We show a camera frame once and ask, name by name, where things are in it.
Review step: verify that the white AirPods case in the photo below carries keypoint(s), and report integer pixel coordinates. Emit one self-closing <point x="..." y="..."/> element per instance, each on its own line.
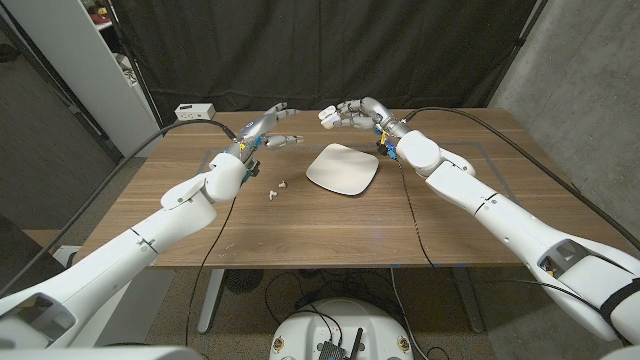
<point x="328" y="117"/>

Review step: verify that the grey table leg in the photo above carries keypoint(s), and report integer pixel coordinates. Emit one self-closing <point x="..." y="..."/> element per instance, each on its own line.
<point x="470" y="310"/>
<point x="210" y="305"/>

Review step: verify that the person's dark trouser leg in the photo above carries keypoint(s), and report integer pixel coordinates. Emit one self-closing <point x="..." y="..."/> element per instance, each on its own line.
<point x="20" y="260"/>

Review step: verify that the white power strip box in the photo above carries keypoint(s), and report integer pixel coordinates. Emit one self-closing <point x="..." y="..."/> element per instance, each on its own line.
<point x="195" y="112"/>

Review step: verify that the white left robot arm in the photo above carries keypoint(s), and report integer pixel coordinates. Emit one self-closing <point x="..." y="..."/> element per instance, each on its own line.
<point x="115" y="255"/>

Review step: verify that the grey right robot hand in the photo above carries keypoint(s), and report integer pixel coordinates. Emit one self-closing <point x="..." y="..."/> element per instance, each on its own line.
<point x="375" y="114"/>

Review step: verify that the white square dish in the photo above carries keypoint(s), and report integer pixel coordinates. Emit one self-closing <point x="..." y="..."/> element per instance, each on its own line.
<point x="345" y="170"/>

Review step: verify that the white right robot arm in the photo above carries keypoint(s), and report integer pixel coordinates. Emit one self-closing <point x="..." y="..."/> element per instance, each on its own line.
<point x="505" y="225"/>

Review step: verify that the black curtain backdrop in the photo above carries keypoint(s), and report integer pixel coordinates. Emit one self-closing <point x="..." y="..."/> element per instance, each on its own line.
<point x="320" y="50"/>

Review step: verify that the black curtain stand pole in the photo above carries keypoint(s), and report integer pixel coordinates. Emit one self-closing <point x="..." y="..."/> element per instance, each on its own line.
<point x="520" y="42"/>
<point x="132" y="55"/>

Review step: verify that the red item on shelf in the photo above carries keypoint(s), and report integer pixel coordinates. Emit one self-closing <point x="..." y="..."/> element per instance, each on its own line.
<point x="101" y="19"/>

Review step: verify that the black module with antenna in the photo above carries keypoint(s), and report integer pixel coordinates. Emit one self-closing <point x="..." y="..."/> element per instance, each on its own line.
<point x="332" y="351"/>

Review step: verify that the white shelf cabinet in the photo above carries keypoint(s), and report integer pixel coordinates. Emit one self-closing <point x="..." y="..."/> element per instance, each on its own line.
<point x="85" y="65"/>

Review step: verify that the round black floor fan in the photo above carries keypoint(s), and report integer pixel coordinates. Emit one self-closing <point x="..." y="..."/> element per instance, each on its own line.
<point x="243" y="280"/>

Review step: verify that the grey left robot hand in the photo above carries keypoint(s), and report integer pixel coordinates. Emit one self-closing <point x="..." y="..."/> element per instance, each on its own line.
<point x="257" y="129"/>

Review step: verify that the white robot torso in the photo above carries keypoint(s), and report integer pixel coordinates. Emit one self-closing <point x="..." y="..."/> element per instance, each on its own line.
<point x="305" y="330"/>

